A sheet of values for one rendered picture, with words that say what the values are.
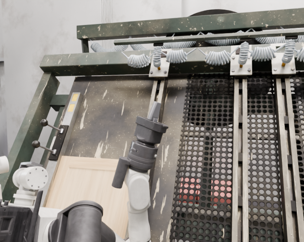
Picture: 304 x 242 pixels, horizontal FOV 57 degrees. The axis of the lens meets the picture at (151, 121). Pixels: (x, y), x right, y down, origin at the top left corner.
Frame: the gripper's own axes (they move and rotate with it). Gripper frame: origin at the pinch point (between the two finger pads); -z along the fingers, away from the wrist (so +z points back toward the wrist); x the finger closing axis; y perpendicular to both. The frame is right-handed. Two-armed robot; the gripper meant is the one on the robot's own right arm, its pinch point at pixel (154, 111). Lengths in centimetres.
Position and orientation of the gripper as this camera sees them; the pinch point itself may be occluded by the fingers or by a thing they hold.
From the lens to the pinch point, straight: 88.4
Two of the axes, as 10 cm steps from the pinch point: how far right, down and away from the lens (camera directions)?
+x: -6.3, -2.4, 7.4
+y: 7.2, 1.6, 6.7
